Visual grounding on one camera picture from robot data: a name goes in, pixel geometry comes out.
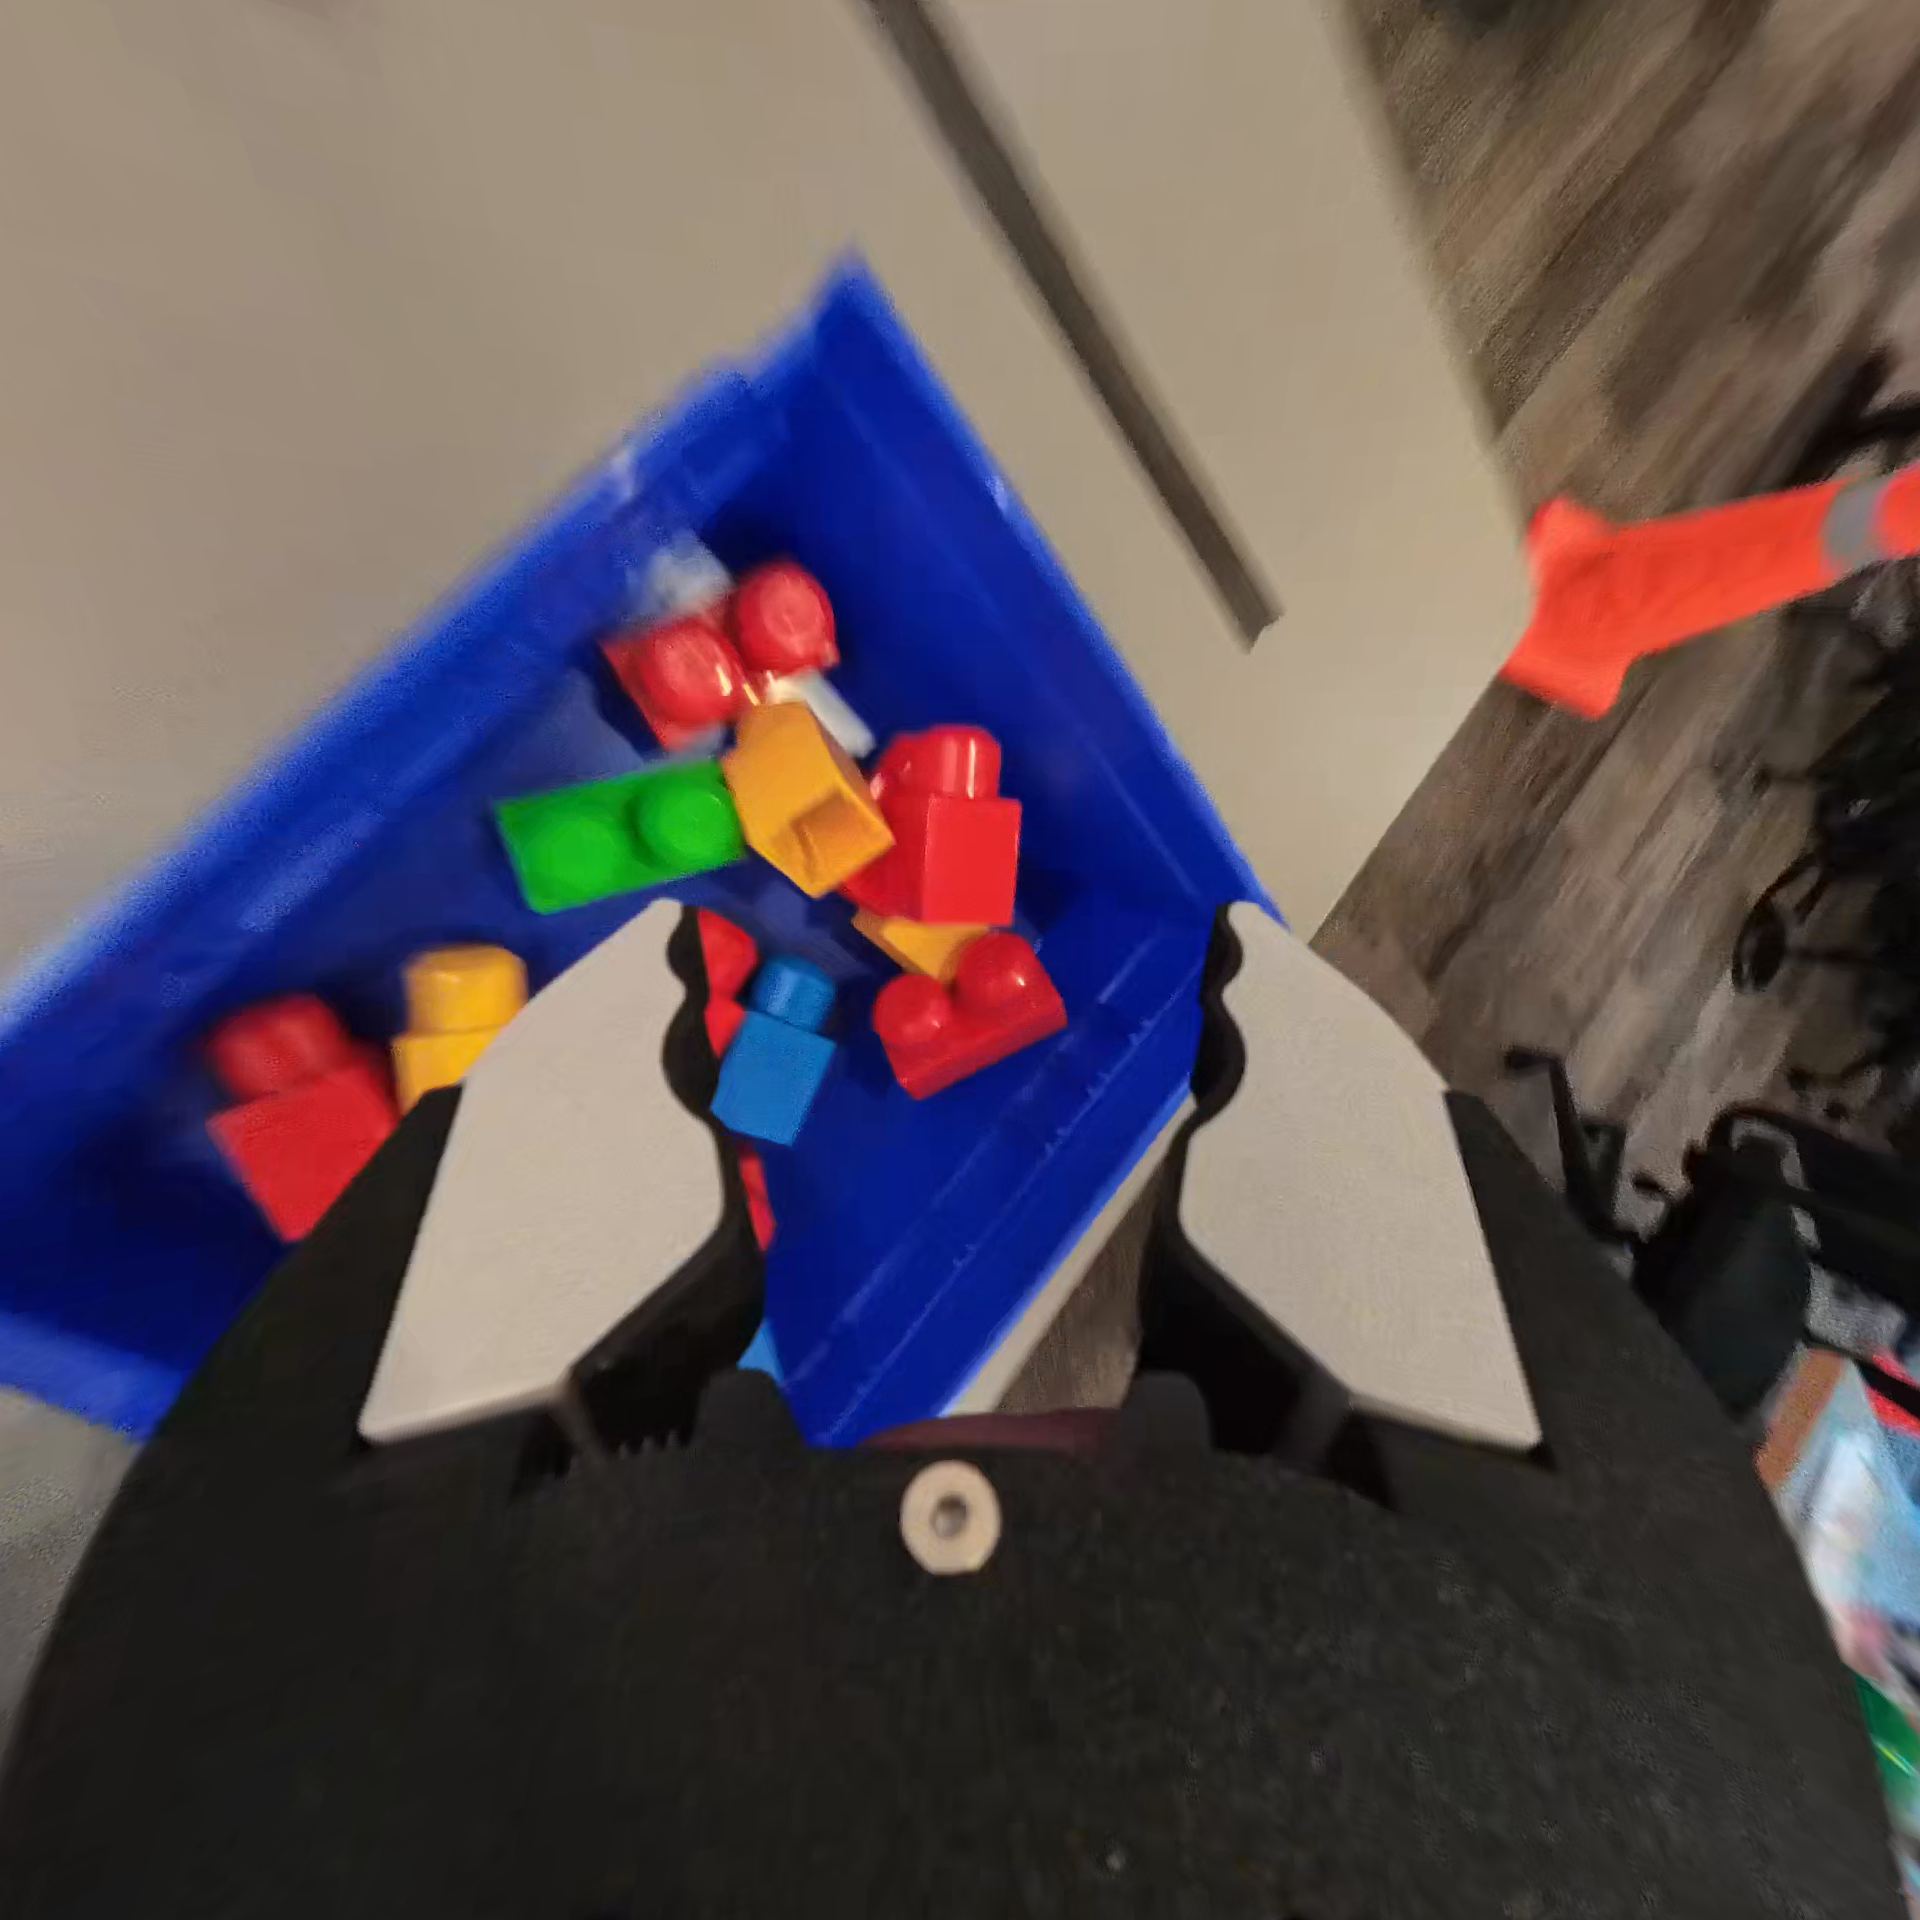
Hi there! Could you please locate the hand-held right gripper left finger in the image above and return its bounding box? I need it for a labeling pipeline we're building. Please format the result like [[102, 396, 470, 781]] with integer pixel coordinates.
[[357, 901, 770, 1465]]

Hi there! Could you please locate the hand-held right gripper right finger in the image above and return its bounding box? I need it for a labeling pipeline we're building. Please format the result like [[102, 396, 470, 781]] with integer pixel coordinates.
[[1135, 901, 1547, 1469]]

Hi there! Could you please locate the red one-stud block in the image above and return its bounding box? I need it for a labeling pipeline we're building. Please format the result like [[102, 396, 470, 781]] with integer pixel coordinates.
[[839, 724, 1025, 927], [209, 991, 399, 1243]]

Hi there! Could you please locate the blue plastic bin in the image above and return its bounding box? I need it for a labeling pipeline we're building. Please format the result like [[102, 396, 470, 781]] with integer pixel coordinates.
[[0, 263, 1277, 1449]]

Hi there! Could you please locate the person's right hand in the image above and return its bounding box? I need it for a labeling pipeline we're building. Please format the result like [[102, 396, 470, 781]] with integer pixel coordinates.
[[870, 1409, 1119, 1455]]

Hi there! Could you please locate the black office chair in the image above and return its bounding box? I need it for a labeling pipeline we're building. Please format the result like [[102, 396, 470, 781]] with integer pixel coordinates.
[[1506, 1048, 1920, 1420]]

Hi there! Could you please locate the colourful printed box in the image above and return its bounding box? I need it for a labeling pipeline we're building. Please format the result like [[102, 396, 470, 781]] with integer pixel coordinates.
[[1756, 1351, 1920, 1800]]

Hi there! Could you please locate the orange striped cone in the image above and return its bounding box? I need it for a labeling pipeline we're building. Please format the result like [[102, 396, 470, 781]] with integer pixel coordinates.
[[1499, 464, 1920, 721]]

